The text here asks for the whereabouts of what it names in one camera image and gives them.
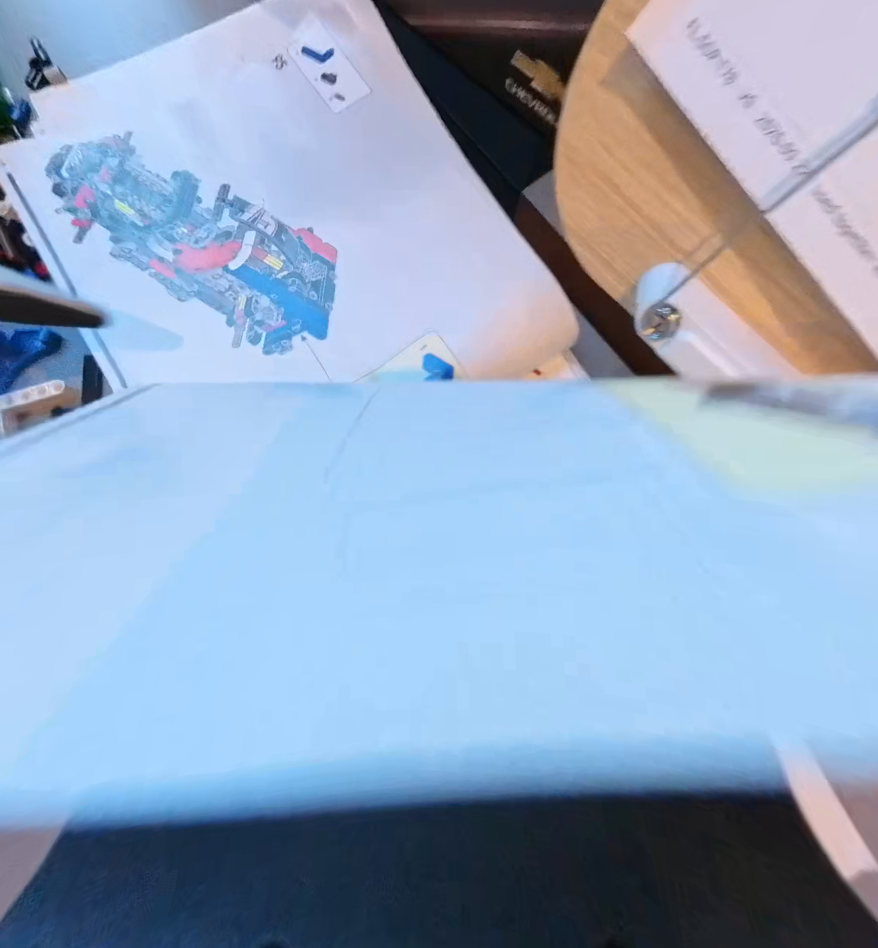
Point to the white printed paper sheet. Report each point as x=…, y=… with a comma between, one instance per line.
x=816, y=89

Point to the round wooden board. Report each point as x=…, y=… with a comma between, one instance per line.
x=631, y=185

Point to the white instruction booklet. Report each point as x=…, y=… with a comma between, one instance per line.
x=439, y=592

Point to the pile of loose toy bricks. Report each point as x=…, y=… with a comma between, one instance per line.
x=2, y=363

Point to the black printed box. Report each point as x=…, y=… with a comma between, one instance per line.
x=483, y=111

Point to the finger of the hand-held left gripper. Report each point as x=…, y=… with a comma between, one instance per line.
x=24, y=304

